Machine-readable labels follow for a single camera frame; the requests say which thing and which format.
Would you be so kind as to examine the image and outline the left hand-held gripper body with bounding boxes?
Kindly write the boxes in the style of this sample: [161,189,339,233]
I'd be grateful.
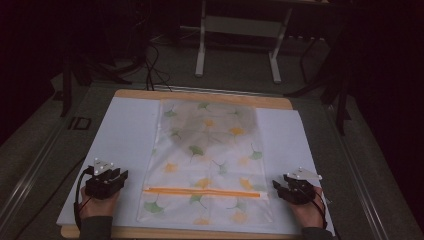
[84,157,129,201]

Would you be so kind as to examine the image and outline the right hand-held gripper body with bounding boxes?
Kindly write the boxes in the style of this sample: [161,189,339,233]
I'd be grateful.
[279,167,323,206]

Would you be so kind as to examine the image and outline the leaf print mesh laundry bag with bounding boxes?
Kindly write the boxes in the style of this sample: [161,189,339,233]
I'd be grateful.
[136,98,273,226]

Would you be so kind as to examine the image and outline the person's left hand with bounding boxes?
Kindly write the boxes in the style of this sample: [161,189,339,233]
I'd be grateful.
[79,191,122,220]

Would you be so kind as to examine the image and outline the person's right hand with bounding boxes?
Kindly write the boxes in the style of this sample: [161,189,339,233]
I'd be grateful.
[287,185,325,230]

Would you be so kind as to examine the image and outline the white mat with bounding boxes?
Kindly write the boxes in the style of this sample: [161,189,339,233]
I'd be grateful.
[56,96,336,236]

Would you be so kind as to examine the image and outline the black metal stand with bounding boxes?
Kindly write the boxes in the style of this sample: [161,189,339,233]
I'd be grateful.
[283,29,356,137]
[59,29,134,118]

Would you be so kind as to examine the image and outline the white metal stand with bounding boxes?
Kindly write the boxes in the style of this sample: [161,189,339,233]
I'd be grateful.
[194,0,295,85]

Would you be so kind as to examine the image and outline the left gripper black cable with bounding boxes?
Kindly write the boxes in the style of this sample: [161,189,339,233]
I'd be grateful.
[73,167,95,232]

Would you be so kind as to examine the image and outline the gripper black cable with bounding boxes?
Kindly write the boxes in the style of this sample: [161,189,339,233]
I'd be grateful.
[73,167,95,232]
[309,188,330,230]

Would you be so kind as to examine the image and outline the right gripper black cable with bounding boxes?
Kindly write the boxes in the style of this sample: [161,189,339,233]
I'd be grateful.
[309,188,330,230]

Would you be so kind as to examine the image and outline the black floor bracket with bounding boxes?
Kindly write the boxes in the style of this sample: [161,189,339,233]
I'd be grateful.
[67,116,93,131]

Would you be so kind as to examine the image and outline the silver floor rail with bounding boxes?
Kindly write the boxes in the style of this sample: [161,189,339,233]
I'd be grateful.
[0,125,69,223]
[152,84,285,98]
[327,105,389,240]

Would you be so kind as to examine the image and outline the black floor cables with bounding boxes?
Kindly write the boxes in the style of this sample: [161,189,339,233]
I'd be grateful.
[142,42,174,93]

